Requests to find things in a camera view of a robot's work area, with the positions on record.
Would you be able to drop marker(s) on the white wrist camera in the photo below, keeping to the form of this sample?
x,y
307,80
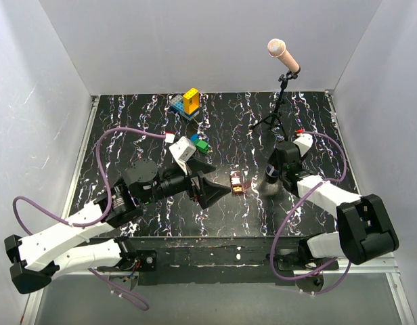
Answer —
x,y
303,141
182,150

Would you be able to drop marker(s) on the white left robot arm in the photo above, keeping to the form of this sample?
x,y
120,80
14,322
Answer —
x,y
65,247

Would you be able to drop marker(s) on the yellow blue toy brick stack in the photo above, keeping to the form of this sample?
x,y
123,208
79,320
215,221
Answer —
x,y
186,105

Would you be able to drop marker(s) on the green blue toy brick cluster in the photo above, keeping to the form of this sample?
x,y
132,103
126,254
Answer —
x,y
200,144

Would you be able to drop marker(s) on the pink microphone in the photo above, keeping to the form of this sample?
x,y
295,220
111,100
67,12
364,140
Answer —
x,y
277,49

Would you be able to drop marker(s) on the red weekly pill organizer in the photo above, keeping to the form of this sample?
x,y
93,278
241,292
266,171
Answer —
x,y
238,182

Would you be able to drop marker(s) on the black microphone stand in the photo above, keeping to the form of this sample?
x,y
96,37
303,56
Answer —
x,y
273,120

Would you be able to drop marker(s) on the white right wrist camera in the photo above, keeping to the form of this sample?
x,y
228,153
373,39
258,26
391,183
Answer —
x,y
303,141

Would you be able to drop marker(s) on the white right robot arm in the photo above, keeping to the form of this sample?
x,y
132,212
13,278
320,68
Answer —
x,y
365,230

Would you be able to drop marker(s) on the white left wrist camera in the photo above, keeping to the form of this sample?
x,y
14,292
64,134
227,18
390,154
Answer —
x,y
182,150

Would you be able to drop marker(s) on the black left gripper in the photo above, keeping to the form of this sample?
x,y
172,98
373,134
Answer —
x,y
208,191

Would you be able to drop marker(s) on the white vitamin pill bottle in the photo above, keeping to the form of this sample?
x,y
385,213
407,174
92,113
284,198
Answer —
x,y
271,172

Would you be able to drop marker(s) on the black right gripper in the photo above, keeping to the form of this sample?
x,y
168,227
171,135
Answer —
x,y
277,164

